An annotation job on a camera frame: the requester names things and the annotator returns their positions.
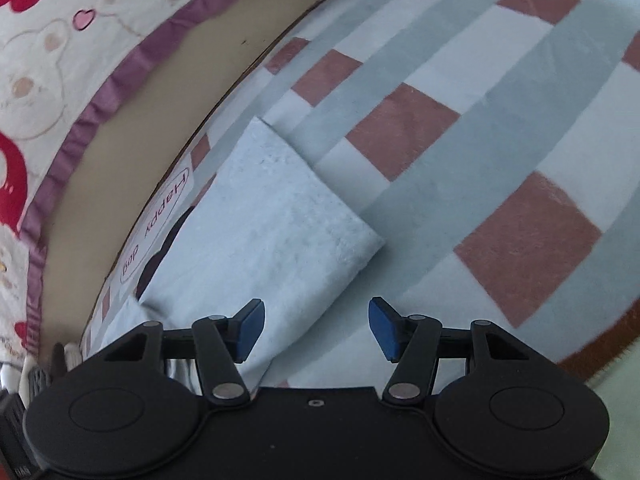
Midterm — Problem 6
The light grey sweatshirt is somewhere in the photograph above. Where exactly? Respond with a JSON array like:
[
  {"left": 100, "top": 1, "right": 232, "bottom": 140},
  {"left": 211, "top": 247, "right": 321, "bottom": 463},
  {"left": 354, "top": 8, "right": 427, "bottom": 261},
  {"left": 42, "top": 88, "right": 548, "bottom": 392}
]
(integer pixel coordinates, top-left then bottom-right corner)
[{"left": 135, "top": 116, "right": 386, "bottom": 396}]

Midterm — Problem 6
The printed bear quilt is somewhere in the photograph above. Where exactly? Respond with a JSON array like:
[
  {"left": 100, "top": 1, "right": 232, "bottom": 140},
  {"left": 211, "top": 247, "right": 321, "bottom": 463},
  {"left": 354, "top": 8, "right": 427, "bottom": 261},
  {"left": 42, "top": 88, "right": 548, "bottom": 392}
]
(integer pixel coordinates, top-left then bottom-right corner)
[{"left": 0, "top": 0, "right": 281, "bottom": 381}]

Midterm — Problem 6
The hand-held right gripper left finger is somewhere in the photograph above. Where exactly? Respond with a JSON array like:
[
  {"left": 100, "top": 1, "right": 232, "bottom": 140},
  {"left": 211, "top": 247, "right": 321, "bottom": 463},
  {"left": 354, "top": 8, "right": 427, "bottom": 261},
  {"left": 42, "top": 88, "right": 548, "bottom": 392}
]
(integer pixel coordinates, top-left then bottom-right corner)
[{"left": 102, "top": 298, "right": 266, "bottom": 406}]

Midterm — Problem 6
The checkered rug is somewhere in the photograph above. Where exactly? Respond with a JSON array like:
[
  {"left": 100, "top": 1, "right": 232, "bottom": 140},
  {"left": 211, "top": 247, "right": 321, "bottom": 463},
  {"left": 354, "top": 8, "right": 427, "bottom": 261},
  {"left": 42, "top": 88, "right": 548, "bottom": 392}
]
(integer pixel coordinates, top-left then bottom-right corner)
[{"left": 80, "top": 0, "right": 640, "bottom": 396}]

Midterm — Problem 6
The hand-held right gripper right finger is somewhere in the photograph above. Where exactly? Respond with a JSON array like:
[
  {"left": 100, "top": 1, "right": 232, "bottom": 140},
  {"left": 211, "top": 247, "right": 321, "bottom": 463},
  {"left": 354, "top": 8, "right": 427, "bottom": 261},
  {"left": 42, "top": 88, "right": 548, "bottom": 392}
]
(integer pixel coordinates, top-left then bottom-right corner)
[{"left": 368, "top": 297, "right": 531, "bottom": 406}]

